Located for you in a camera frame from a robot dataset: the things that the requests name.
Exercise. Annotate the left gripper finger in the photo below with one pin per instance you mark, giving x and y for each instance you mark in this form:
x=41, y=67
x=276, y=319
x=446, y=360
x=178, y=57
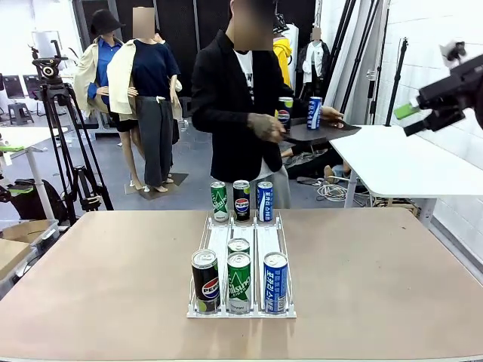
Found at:
x=20, y=191
x=7, y=149

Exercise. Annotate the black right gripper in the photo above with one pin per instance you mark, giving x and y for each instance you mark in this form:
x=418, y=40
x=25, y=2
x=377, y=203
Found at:
x=453, y=90

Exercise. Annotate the dark brown serving tray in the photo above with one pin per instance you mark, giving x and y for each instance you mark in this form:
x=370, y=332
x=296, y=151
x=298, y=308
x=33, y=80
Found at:
x=324, y=134

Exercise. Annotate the blue Pocari Sweat can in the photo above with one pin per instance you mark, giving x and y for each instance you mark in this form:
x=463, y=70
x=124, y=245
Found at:
x=265, y=203
x=275, y=286
x=314, y=113

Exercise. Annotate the black Pepsi can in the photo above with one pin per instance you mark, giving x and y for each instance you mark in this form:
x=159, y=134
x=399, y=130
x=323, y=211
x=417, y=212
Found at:
x=242, y=203
x=285, y=113
x=205, y=279

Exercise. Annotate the person's right forearm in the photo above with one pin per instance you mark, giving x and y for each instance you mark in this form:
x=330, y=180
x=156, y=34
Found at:
x=222, y=120

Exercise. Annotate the person seated on floor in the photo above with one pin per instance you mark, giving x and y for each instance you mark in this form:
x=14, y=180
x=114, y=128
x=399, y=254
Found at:
x=317, y=166

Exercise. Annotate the person in black cardigan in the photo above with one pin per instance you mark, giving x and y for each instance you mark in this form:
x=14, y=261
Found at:
x=226, y=113

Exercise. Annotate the person's left hand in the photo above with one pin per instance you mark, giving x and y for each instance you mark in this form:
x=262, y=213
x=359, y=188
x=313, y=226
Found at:
x=332, y=115

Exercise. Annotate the person's right hand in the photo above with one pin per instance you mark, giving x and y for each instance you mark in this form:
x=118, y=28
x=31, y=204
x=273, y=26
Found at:
x=266, y=128

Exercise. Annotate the small white table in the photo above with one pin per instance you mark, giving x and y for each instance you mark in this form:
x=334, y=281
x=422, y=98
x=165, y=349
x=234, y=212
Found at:
x=22, y=135

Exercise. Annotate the black backpack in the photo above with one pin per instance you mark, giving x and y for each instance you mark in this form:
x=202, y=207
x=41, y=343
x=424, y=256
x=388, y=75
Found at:
x=45, y=203

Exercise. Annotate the grey plastic stool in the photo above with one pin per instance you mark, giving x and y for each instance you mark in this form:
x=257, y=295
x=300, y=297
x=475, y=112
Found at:
x=20, y=113

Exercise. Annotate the clear bin with cardboard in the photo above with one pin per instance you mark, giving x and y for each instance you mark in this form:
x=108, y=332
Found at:
x=30, y=230

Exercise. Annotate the large white table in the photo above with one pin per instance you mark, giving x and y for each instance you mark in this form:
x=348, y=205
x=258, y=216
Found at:
x=396, y=162

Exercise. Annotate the black light stand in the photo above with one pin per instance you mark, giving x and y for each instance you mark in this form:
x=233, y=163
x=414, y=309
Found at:
x=396, y=75

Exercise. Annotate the black stand with clamp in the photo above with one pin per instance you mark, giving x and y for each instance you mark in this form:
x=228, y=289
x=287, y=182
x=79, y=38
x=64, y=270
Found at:
x=373, y=74

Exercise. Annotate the flat cardboard box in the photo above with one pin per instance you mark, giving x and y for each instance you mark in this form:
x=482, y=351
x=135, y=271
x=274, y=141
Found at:
x=11, y=256

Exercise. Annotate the mannequin with black bucket hat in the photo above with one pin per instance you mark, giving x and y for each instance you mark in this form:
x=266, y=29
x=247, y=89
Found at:
x=102, y=56

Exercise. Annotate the mannequin in yellow hoodie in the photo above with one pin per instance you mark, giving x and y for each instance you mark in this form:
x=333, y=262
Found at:
x=283, y=60

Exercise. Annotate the mannequin with cream jacket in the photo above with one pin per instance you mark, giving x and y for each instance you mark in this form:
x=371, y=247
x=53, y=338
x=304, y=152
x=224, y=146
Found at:
x=151, y=75

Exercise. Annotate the dark plastic stool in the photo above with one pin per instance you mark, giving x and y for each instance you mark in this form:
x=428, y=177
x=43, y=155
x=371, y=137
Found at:
x=185, y=105

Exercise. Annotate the green Chilsung cider can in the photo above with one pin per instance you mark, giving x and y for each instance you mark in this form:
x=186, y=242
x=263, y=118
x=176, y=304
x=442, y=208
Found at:
x=238, y=283
x=219, y=203
x=238, y=246

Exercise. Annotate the clear acrylic can rack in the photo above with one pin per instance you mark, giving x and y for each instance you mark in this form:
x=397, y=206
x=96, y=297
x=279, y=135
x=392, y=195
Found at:
x=219, y=234

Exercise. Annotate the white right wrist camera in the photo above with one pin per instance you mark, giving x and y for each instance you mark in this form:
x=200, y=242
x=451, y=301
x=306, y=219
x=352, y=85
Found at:
x=454, y=51

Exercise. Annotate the black camera tripod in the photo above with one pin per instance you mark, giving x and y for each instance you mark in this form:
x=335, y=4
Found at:
x=49, y=69

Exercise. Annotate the dark mannequin base plate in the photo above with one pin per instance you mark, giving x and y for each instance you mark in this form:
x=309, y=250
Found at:
x=177, y=179

